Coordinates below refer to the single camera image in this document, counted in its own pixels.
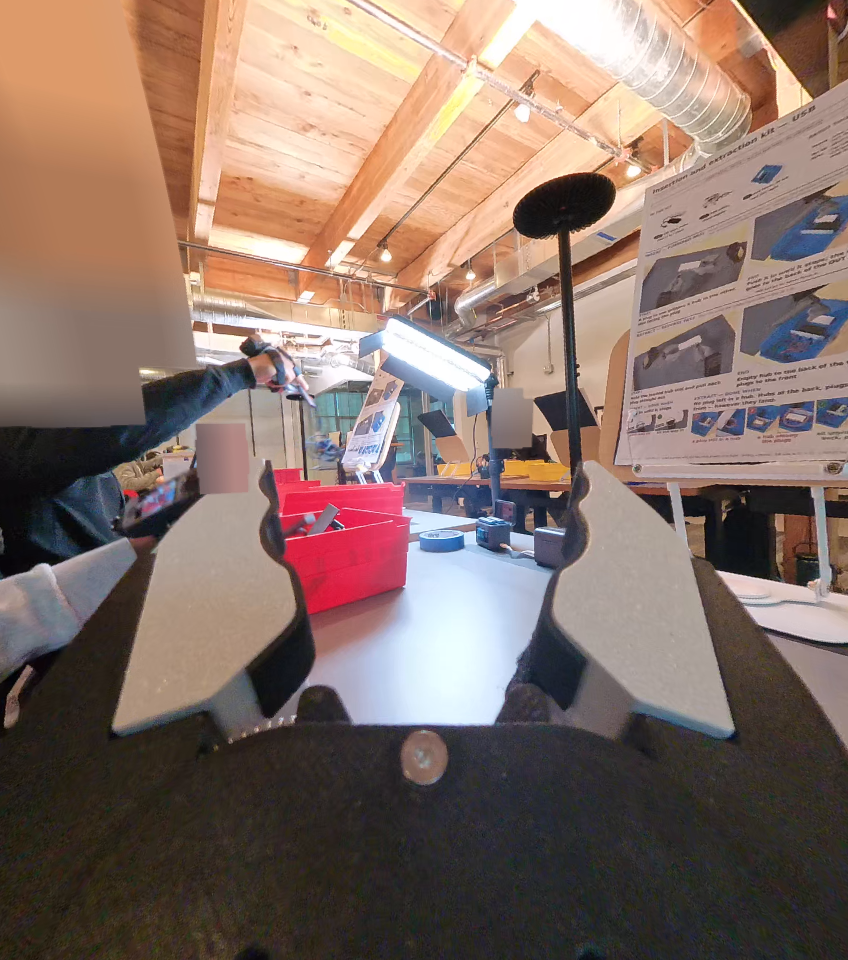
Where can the silver ventilation duct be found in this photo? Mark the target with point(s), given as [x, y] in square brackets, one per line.
[656, 67]

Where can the led light panel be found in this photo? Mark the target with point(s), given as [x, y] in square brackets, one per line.
[435, 352]

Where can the black disc on pole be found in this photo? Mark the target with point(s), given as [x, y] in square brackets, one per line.
[566, 206]

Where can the small instruction poster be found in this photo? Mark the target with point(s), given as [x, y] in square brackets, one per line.
[371, 427]

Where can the person's left forearm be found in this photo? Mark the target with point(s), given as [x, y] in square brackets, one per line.
[19, 622]

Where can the blue tape roll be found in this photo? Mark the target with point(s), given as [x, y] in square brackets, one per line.
[440, 540]

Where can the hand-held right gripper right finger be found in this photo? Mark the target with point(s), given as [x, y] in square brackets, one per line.
[634, 600]

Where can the black and blue charger case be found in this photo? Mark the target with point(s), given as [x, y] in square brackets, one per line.
[494, 534]

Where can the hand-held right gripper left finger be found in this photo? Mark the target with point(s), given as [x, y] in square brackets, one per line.
[206, 592]

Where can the row of yellow bins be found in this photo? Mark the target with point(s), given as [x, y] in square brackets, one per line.
[536, 470]

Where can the red plastic bin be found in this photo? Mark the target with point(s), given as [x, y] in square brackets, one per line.
[349, 570]
[364, 495]

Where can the wooden rounded panel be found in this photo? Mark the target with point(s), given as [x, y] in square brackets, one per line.
[615, 405]

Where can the white poster stand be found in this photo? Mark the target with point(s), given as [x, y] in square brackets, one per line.
[821, 607]

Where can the dark grey box device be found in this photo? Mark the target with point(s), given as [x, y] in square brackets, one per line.
[550, 546]

